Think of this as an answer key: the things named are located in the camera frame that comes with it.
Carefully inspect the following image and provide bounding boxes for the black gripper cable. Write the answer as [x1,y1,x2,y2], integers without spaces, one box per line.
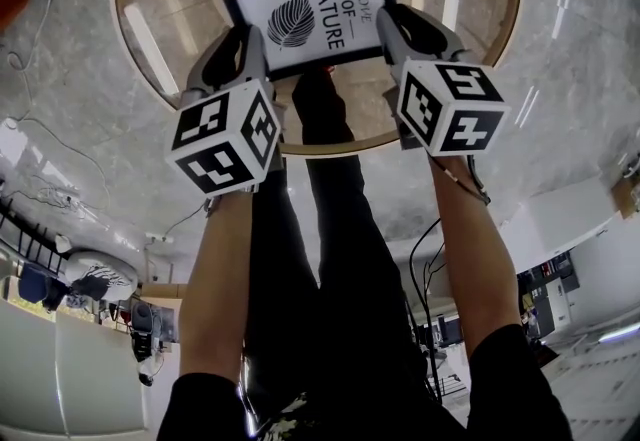
[408,154,492,403]

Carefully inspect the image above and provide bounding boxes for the white low cabinet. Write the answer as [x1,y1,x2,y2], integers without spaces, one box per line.
[499,173,622,275]

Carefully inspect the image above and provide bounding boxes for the person's black printed shirt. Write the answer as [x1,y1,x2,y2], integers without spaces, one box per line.
[157,323,574,441]

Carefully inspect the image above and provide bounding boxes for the black white striped cushion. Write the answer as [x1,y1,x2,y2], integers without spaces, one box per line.
[72,266,132,301]

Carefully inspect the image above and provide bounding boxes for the person's left forearm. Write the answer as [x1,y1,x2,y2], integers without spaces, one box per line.
[178,191,257,383]

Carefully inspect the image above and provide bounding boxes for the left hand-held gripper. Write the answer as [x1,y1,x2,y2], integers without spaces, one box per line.
[164,23,287,199]

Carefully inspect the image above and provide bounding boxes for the person's black trousers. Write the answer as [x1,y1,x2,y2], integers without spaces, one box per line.
[244,71,432,430]

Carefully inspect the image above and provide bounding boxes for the black framed leaf picture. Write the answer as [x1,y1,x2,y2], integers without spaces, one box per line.
[218,0,399,83]

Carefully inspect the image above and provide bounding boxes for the person's right forearm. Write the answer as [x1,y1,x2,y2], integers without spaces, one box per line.
[428,153,522,361]

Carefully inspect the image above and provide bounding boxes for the white shell chair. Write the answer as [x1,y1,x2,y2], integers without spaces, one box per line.
[64,251,141,303]

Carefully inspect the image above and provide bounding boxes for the round glass coffee table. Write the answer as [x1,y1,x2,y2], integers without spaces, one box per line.
[112,0,524,158]

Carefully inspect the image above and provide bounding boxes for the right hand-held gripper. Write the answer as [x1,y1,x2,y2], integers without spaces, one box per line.
[375,3,513,157]

